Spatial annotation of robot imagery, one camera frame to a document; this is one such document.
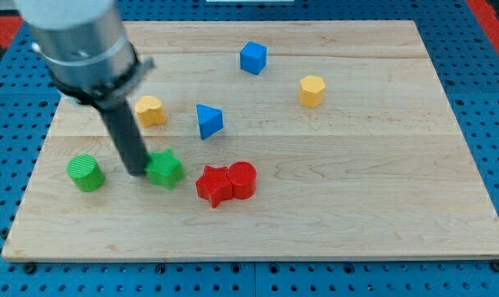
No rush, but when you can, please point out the blue triangle block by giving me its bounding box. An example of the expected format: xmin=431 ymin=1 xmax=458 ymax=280
xmin=196 ymin=104 xmax=224 ymax=140

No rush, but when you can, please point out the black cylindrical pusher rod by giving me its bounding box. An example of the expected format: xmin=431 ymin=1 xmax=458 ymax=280
xmin=97 ymin=98 xmax=150 ymax=177

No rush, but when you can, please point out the wooden board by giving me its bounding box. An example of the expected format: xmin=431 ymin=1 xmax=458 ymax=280
xmin=2 ymin=21 xmax=499 ymax=262

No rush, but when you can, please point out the green cylinder block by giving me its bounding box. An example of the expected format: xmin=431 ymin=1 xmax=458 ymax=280
xmin=66 ymin=154 xmax=106 ymax=192

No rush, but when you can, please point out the green star block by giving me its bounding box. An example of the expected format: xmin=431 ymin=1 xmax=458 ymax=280
xmin=145 ymin=148 xmax=185 ymax=190

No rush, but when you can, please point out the yellow hexagon block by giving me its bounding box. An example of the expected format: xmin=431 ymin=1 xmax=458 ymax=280
xmin=299 ymin=75 xmax=326 ymax=108

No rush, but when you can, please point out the red cylinder block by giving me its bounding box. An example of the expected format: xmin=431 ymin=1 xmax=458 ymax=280
xmin=228 ymin=161 xmax=257 ymax=200

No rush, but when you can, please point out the yellow heart block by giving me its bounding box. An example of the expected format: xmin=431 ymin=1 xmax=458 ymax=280
xmin=134 ymin=95 xmax=167 ymax=128

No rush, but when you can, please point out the blue cube block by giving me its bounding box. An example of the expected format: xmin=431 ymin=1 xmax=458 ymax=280
xmin=239 ymin=41 xmax=267 ymax=75

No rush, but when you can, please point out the red star block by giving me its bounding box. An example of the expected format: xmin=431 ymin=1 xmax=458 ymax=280
xmin=195 ymin=165 xmax=233 ymax=209

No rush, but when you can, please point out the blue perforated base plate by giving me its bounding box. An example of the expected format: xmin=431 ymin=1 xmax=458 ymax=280
xmin=0 ymin=0 xmax=499 ymax=296

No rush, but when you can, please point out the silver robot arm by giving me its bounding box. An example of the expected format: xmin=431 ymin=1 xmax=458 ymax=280
xmin=15 ymin=0 xmax=155 ymax=177

